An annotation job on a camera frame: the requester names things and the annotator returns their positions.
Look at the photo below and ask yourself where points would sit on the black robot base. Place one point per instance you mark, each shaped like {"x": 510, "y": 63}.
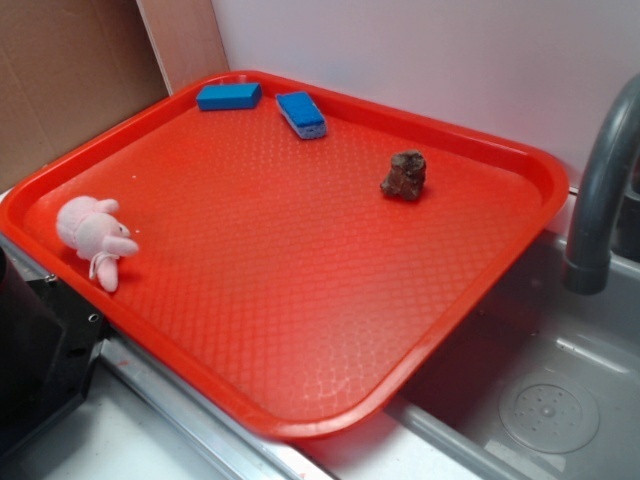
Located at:
{"x": 50, "y": 339}

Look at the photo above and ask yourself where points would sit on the brown rock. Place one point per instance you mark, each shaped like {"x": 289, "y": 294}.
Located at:
{"x": 406, "y": 177}

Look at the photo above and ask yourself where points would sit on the red plastic tray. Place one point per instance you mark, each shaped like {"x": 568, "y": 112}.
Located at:
{"x": 272, "y": 274}

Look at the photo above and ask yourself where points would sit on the blue sponge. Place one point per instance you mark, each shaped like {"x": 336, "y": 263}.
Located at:
{"x": 302, "y": 115}

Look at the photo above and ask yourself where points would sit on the blue rectangular block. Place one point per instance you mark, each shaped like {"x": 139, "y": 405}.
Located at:
{"x": 229, "y": 96}

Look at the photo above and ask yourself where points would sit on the pink plush toy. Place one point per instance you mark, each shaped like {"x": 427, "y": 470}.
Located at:
{"x": 88, "y": 226}

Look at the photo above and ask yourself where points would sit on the light wooden board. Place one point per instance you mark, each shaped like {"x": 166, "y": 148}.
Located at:
{"x": 186, "y": 40}

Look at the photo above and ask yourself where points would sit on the grey toy faucet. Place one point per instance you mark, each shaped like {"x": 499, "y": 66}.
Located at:
{"x": 605, "y": 218}

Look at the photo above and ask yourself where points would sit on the grey toy sink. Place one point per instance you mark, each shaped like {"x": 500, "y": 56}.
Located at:
{"x": 537, "y": 383}

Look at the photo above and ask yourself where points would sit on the brown cardboard panel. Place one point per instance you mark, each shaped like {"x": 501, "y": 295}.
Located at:
{"x": 70, "y": 70}

